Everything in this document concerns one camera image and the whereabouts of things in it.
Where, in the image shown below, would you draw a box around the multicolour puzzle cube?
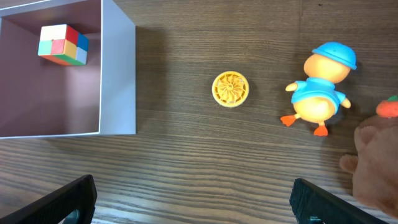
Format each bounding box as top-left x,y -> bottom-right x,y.
37,24 -> 89,66

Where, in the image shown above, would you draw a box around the yellow round gear toy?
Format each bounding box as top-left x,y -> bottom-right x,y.
211,71 -> 249,108

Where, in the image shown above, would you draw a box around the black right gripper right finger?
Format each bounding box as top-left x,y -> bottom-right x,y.
289,178 -> 386,224

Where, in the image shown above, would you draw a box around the brown plush toy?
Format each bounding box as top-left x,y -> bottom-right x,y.
340,116 -> 397,218

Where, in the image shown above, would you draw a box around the orange duck toy blue hat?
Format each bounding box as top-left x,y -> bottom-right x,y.
280,42 -> 357,136

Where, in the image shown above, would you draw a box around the orange fruit on plush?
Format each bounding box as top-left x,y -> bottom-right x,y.
376,95 -> 398,118

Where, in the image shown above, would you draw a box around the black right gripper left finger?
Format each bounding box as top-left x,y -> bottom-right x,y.
1,174 -> 97,224

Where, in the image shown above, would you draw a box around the white box with pink interior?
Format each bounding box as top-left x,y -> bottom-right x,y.
1,0 -> 136,139

